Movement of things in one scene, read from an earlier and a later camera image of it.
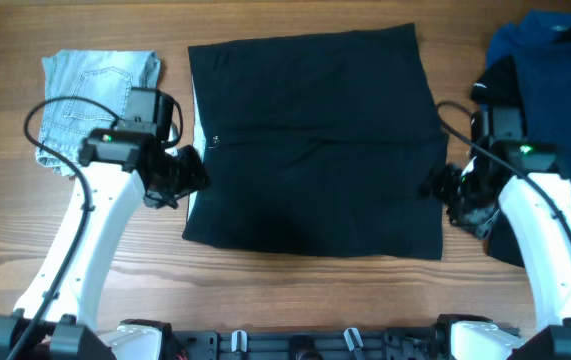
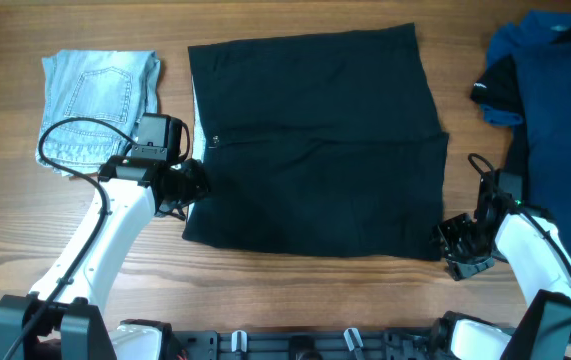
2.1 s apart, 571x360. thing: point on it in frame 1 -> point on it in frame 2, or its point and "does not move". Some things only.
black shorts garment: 317,144 does not move
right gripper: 437,183 -> 458,267
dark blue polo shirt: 560,62 does not move
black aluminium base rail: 428,343 does not move
